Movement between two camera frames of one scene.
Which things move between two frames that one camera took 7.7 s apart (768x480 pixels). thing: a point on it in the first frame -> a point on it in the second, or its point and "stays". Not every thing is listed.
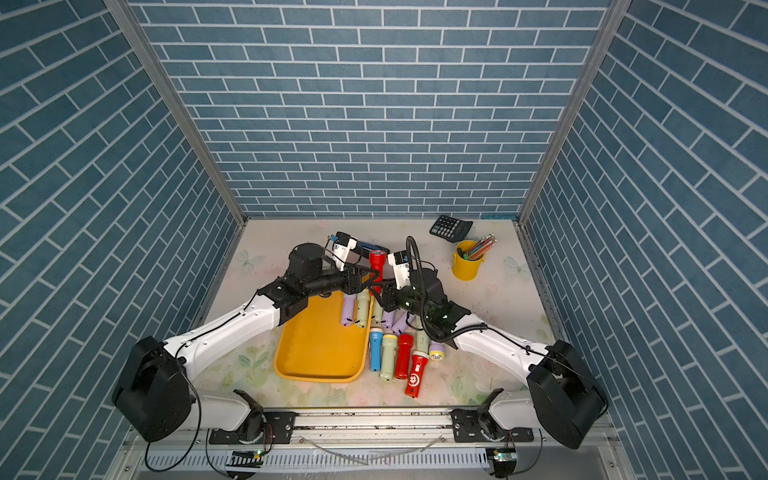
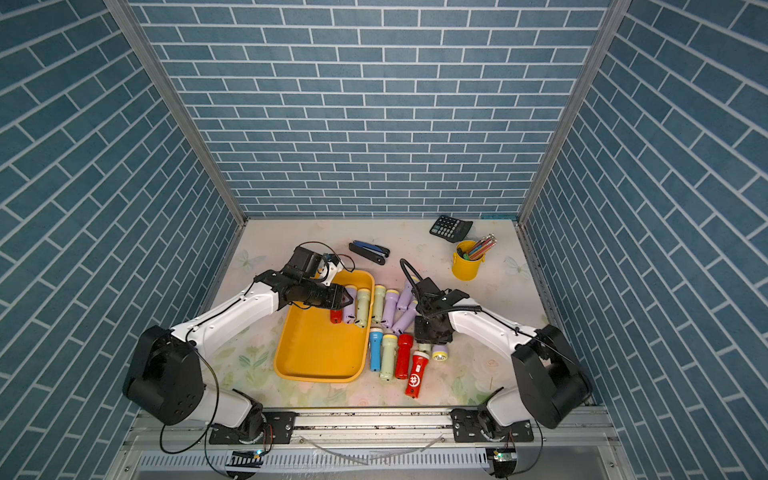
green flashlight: [363, 308] stays
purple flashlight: [436, 351] stays
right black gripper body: [405, 300] -> [426, 332]
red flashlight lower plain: [405, 342] stays
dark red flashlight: [377, 260] -> [336, 316]
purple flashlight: [348, 310] stays
